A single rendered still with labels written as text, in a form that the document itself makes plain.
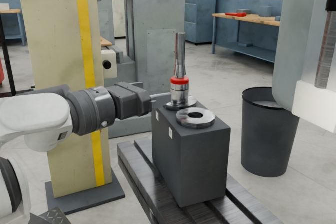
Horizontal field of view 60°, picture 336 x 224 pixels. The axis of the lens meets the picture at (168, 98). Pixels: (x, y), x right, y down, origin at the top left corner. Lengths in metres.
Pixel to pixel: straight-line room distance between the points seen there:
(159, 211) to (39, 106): 0.36
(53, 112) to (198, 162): 0.32
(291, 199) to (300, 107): 2.16
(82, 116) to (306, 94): 0.41
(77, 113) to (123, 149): 0.39
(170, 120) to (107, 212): 1.56
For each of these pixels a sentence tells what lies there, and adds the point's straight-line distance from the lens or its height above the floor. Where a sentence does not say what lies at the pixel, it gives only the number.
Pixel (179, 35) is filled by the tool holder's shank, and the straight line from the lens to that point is 0.70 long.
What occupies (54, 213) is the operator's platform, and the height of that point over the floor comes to 0.40.
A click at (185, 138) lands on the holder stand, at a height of 1.15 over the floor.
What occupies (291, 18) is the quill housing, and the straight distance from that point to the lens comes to 0.31.
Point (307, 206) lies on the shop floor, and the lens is 2.39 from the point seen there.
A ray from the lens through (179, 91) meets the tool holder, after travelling 0.72.
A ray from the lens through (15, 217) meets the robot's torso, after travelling 0.86.
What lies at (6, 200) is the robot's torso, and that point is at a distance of 0.77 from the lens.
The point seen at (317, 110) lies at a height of 1.35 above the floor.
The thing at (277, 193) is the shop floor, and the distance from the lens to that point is 2.43.
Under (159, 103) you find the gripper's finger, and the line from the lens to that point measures 0.63.
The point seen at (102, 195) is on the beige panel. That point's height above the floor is 0.03.
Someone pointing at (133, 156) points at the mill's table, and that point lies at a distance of 0.90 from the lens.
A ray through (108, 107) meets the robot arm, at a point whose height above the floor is 1.22.
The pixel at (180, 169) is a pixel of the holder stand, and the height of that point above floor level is 1.07.
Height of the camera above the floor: 1.44
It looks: 21 degrees down
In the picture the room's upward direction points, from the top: straight up
